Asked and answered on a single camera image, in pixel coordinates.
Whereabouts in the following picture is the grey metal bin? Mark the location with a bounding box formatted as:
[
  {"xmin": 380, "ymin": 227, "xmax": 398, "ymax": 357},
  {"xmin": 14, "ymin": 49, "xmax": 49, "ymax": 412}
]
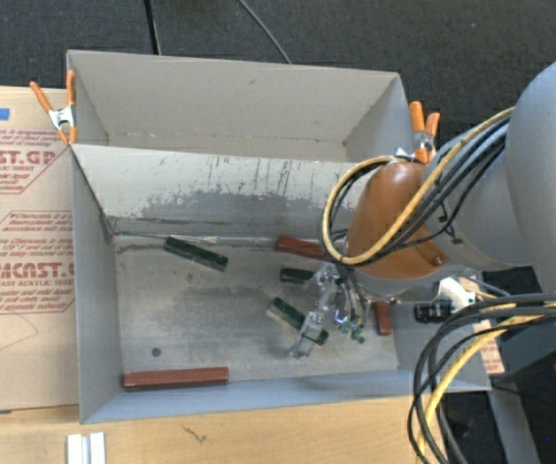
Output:
[{"xmin": 66, "ymin": 49, "xmax": 492, "ymax": 425}]

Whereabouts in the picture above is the brown cardboard board, red print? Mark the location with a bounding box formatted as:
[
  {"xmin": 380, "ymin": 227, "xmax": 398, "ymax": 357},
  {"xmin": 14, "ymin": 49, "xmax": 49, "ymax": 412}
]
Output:
[{"xmin": 0, "ymin": 83, "xmax": 81, "ymax": 418}]

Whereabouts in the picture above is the black cylinder on white bracket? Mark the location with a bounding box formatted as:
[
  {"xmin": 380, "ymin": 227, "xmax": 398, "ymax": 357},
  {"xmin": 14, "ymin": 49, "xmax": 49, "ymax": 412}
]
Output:
[{"xmin": 412, "ymin": 276, "xmax": 478, "ymax": 324}]

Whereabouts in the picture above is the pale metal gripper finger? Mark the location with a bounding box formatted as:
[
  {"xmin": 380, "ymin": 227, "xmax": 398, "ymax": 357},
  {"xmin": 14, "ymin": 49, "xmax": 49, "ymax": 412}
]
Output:
[
  {"xmin": 313, "ymin": 262, "xmax": 340, "ymax": 309},
  {"xmin": 287, "ymin": 309, "xmax": 329, "ymax": 360}
]

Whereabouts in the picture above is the dark green flat block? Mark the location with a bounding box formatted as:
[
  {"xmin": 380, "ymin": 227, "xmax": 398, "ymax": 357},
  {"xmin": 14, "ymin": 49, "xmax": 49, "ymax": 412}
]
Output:
[
  {"xmin": 278, "ymin": 267, "xmax": 317, "ymax": 286},
  {"xmin": 266, "ymin": 297, "xmax": 331, "ymax": 347},
  {"xmin": 162, "ymin": 235, "xmax": 230, "ymax": 274}
]

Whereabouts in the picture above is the red-brown flat block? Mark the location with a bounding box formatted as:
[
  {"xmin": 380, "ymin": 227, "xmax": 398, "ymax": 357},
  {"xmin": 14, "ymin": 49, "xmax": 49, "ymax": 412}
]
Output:
[
  {"xmin": 275, "ymin": 235, "xmax": 328, "ymax": 261},
  {"xmin": 122, "ymin": 365, "xmax": 231, "ymax": 390},
  {"xmin": 372, "ymin": 300, "xmax": 394, "ymax": 336}
]

